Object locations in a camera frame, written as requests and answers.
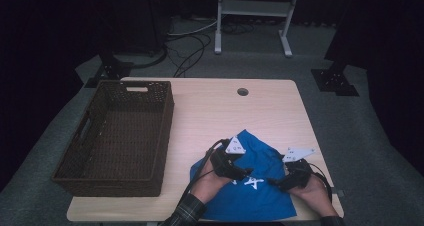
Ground blue printed t-shirt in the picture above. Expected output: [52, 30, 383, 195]
[189, 129, 298, 222]

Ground thin black floor cable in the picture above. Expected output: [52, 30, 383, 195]
[172, 33, 213, 79]

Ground person's left hand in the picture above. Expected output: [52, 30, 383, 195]
[191, 159, 233, 204]

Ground white metal stand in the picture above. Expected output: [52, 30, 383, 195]
[214, 0, 302, 58]

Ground person's right hand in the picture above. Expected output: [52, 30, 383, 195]
[289, 177, 338, 218]

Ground left hand-held gripper black cable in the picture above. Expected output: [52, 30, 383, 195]
[181, 138, 231, 204]

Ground brown wicker basket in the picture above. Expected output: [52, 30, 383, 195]
[51, 79, 175, 198]

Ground hand-held gripper black cable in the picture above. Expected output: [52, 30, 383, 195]
[181, 138, 231, 204]
[308, 162, 334, 204]

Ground tangled black floor cables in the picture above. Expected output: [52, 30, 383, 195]
[220, 20, 255, 36]

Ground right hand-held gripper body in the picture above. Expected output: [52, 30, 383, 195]
[282, 147, 317, 191]

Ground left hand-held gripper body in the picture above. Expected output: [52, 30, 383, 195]
[209, 136, 247, 178]

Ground grey floor cable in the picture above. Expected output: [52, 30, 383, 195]
[166, 19, 219, 38]

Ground black stand base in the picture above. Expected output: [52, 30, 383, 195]
[84, 52, 135, 89]
[310, 67, 360, 97]

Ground right hand-held gripper black cable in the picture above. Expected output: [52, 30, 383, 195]
[308, 162, 334, 204]

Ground thick black floor cable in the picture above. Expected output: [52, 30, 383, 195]
[132, 44, 169, 70]

